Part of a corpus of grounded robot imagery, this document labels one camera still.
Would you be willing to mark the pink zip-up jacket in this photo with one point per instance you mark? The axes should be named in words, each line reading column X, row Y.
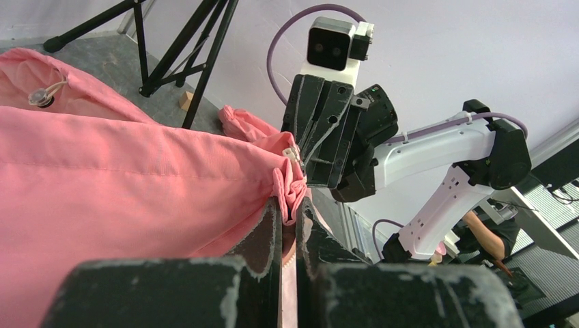
column 87, row 175

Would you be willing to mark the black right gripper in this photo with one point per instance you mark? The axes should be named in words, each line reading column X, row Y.
column 323, row 117

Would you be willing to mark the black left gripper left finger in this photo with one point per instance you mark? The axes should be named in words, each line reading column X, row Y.
column 238, row 289

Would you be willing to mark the small wooden block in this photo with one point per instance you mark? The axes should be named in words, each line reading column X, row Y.
column 185, row 100

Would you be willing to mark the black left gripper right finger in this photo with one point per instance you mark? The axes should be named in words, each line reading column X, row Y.
column 336, row 288

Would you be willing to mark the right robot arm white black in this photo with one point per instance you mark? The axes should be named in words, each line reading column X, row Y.
column 483, row 151

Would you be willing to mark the person in black shirt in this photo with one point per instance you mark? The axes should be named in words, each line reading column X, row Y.
column 493, row 241

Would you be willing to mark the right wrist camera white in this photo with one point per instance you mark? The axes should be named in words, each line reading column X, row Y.
column 336, row 48

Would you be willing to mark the black camera tripod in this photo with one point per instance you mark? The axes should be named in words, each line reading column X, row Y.
column 215, row 15

